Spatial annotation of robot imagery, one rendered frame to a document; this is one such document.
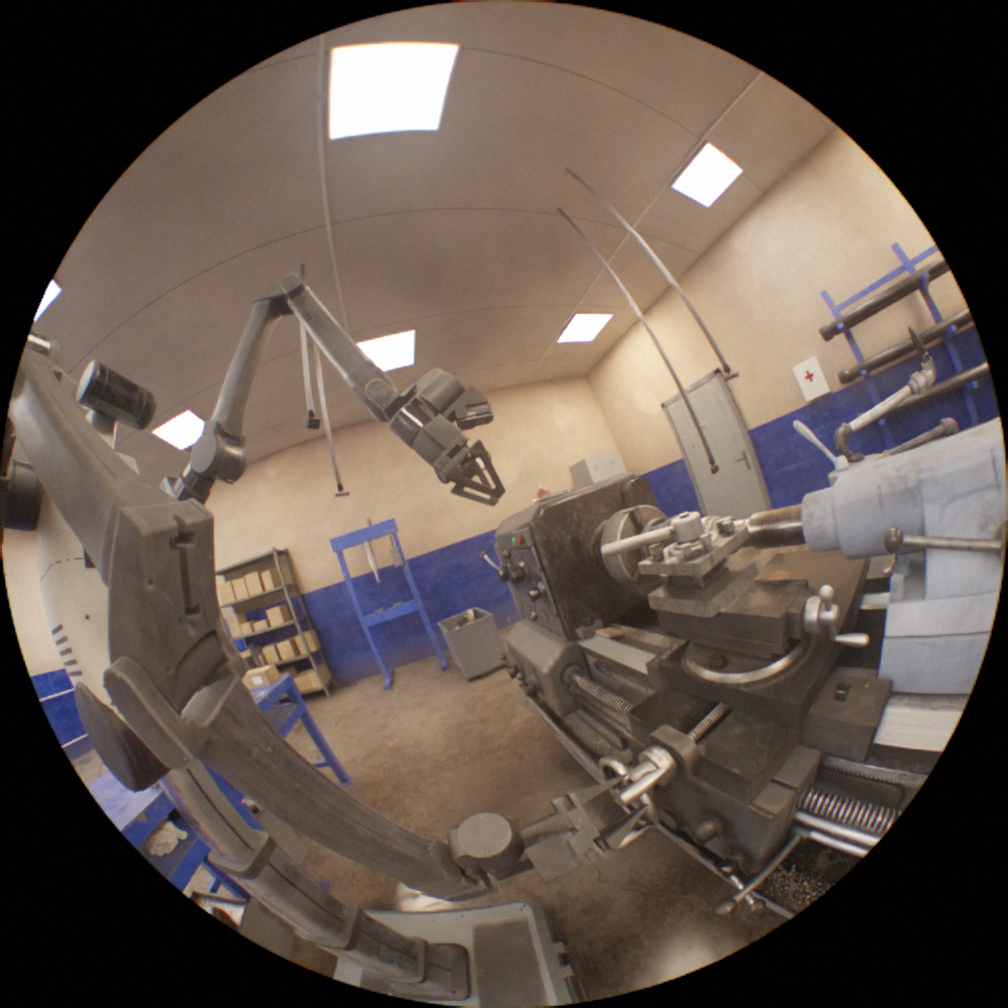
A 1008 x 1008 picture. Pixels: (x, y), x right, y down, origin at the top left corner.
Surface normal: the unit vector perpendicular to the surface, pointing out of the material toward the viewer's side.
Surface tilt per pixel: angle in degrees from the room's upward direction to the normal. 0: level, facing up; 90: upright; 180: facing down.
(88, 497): 99
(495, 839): 15
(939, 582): 66
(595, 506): 90
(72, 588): 90
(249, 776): 109
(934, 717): 36
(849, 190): 90
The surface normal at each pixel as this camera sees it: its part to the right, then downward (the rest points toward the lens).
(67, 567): 0.84, -0.34
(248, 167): 0.34, 0.94
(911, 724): -0.80, -0.58
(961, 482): -0.94, 0.17
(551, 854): -0.05, -0.78
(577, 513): 0.26, -0.17
